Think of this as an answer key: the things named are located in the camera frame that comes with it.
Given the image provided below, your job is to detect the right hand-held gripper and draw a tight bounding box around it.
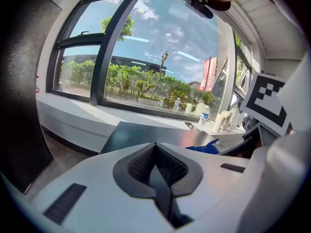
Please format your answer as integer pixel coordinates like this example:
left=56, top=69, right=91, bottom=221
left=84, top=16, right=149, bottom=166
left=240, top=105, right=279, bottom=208
left=217, top=72, right=294, bottom=156

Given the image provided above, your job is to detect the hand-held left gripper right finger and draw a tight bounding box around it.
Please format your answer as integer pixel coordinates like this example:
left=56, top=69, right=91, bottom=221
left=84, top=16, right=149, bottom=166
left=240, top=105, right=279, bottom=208
left=155, top=142, right=250, bottom=223

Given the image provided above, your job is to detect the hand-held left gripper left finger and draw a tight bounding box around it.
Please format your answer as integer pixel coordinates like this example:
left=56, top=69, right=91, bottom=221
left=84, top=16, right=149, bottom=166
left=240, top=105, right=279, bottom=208
left=31, top=142, right=176, bottom=233

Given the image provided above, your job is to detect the blue cleaning cloth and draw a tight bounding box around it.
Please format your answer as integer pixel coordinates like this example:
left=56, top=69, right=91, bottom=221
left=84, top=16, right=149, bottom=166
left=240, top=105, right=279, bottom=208
left=186, top=139, right=219, bottom=155

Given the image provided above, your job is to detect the stack of paper cups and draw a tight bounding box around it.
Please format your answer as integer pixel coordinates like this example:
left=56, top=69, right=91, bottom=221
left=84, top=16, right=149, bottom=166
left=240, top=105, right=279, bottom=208
left=212, top=113, right=223, bottom=133

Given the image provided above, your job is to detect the clear water bottle blue label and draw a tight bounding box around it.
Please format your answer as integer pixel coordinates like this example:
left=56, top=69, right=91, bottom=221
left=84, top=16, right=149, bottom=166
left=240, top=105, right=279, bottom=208
left=198, top=105, right=211, bottom=128

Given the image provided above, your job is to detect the red banner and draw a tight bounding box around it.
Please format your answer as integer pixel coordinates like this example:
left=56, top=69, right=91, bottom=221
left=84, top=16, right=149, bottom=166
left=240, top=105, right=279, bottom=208
left=199, top=59, right=210, bottom=92
left=205, top=56, right=217, bottom=93

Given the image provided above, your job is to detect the grey window ledge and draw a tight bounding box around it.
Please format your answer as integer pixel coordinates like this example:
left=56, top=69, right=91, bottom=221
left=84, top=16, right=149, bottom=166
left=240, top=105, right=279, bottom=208
left=36, top=95, right=246, bottom=155

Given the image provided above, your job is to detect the street lamp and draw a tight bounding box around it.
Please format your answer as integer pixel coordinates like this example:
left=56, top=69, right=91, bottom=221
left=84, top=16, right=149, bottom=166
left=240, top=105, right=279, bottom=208
left=160, top=51, right=169, bottom=76

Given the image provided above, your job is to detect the green hedge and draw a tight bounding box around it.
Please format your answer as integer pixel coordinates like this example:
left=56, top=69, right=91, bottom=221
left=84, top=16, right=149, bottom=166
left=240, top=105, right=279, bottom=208
left=60, top=61, right=222, bottom=111

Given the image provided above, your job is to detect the tall black cabinet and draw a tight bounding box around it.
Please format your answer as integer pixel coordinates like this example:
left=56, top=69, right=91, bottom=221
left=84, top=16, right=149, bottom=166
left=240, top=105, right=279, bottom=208
left=0, top=0, right=64, bottom=194

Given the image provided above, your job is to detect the black-framed window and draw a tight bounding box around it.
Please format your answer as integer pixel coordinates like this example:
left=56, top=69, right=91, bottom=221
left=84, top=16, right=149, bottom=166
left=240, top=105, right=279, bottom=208
left=46, top=0, right=253, bottom=122

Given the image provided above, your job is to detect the tree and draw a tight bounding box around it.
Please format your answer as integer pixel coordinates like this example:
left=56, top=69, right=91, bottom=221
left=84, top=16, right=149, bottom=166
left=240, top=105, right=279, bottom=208
left=101, top=15, right=135, bottom=42

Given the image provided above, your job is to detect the black head camera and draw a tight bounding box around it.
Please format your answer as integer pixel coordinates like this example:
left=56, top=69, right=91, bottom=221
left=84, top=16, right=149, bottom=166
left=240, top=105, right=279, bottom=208
left=186, top=0, right=214, bottom=19

